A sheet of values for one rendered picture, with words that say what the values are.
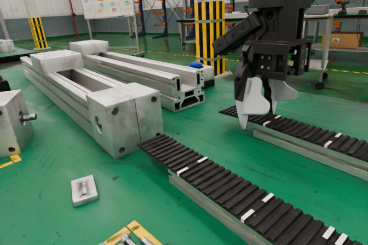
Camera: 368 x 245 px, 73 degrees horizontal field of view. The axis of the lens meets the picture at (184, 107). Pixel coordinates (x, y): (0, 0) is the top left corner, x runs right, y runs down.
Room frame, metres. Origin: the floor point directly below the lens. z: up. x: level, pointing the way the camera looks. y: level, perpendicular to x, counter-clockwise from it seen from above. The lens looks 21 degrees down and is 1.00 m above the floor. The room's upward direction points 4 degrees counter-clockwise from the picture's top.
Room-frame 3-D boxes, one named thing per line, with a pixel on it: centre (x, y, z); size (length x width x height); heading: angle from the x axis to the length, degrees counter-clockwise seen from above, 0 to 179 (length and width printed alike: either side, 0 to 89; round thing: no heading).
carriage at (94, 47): (1.09, 0.38, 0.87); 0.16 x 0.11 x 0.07; 38
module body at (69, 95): (0.77, 0.38, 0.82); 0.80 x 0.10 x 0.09; 38
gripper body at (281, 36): (0.40, -0.15, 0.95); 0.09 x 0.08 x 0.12; 38
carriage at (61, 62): (0.77, 0.38, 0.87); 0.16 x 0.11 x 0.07; 38
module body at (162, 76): (0.89, 0.23, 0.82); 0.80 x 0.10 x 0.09; 38
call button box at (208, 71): (0.74, -0.04, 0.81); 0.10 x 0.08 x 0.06; 128
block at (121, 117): (0.43, 0.10, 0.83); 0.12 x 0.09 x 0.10; 128
